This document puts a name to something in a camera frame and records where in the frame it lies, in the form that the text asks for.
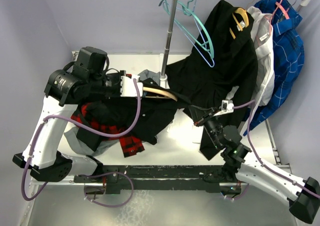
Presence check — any hanging white shirt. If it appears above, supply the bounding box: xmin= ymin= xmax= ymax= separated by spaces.
xmin=226 ymin=5 xmax=276 ymax=134

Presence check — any hanging blue plaid shirt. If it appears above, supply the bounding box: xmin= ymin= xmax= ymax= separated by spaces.
xmin=250 ymin=0 xmax=305 ymax=131

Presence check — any yellow hanger in black shirt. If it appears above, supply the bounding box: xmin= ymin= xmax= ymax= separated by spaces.
xmin=228 ymin=7 xmax=252 ymax=40

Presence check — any grey shirt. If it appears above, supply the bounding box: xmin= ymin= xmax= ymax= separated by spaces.
xmin=63 ymin=69 xmax=163 ymax=157

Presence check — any pink hanger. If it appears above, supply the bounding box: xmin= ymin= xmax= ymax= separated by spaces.
xmin=268 ymin=0 xmax=290 ymax=35

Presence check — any beige plastic hanger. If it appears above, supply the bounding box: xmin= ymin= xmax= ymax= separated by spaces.
xmin=142 ymin=86 xmax=178 ymax=102

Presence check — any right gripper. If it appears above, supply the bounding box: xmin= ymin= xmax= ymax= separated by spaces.
xmin=188 ymin=104 xmax=222 ymax=149

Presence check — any red black plaid shirt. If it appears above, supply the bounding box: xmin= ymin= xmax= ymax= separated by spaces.
xmin=64 ymin=101 xmax=145 ymax=158

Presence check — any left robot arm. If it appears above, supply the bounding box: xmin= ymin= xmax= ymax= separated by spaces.
xmin=12 ymin=46 xmax=120 ymax=182

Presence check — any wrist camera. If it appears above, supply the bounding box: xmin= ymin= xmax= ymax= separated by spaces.
xmin=120 ymin=74 xmax=143 ymax=97
xmin=215 ymin=100 xmax=234 ymax=116

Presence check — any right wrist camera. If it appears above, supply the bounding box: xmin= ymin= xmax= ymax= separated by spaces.
xmin=215 ymin=100 xmax=234 ymax=116

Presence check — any aluminium frame rail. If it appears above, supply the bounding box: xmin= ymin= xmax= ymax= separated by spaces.
xmin=28 ymin=120 xmax=293 ymax=187

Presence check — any hanging black shirt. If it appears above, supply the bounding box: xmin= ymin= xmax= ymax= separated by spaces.
xmin=165 ymin=0 xmax=259 ymax=161

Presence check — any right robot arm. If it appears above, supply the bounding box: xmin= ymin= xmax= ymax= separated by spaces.
xmin=188 ymin=100 xmax=320 ymax=224

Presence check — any teal plastic hanger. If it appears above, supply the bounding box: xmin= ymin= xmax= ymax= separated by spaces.
xmin=159 ymin=0 xmax=215 ymax=61

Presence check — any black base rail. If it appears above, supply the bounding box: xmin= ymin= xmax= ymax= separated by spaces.
xmin=74 ymin=165 xmax=244 ymax=196

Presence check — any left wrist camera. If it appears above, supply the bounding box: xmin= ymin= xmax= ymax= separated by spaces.
xmin=120 ymin=74 xmax=143 ymax=97

